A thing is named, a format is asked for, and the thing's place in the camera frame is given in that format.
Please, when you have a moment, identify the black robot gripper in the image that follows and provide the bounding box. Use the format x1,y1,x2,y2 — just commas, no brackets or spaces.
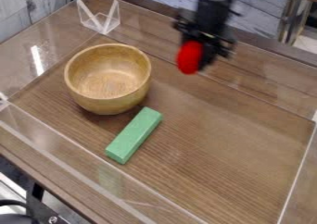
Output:
174,0,236,71

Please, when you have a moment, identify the red plush strawberry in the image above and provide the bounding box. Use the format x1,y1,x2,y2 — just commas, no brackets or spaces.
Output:
175,41,203,74

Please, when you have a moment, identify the light wooden bowl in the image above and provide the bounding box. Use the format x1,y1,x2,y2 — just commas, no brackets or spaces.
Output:
64,44,152,115

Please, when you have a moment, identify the metal table leg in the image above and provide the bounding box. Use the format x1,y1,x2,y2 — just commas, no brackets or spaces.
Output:
277,0,313,45

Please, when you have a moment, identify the green rectangular block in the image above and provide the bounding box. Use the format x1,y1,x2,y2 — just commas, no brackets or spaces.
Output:
105,107,162,165

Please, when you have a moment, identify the clear acrylic corner bracket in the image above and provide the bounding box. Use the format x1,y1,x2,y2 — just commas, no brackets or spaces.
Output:
75,0,120,35

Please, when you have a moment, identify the clear acrylic tray wall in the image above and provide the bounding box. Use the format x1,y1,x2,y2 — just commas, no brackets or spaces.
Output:
0,98,207,224

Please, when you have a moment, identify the black table leg bracket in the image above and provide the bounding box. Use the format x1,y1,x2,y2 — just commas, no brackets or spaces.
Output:
25,182,69,224

